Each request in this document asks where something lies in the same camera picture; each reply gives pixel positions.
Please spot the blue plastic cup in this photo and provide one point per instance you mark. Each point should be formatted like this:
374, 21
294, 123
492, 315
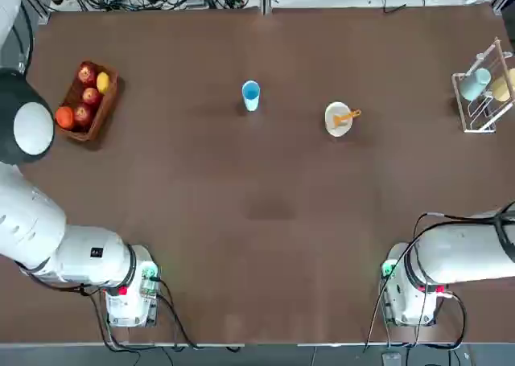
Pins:
250, 96

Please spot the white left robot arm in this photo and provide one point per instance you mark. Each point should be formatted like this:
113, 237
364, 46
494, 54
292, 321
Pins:
80, 253

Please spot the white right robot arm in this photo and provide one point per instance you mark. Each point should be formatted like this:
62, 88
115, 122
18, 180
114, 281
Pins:
454, 253

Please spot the clear acrylic cup rack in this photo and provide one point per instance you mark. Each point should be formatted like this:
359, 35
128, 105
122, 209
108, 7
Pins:
480, 131

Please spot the mint green cup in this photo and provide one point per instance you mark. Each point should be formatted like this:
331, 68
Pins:
475, 83

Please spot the pale yellow cup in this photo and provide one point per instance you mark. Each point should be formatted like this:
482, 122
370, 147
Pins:
505, 86

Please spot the cream white bowl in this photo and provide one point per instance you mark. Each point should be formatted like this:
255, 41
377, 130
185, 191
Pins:
330, 108

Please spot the brown wicker basket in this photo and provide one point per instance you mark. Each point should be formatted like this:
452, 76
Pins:
106, 100

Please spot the yellow lemon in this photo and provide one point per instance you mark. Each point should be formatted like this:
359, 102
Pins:
103, 82

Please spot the red apple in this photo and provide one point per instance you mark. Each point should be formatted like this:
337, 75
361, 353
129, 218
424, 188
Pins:
83, 114
87, 74
91, 96

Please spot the orange fruit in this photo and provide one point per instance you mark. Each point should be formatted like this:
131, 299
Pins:
64, 117

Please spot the grey foot pedal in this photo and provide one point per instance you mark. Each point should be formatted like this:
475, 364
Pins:
390, 359

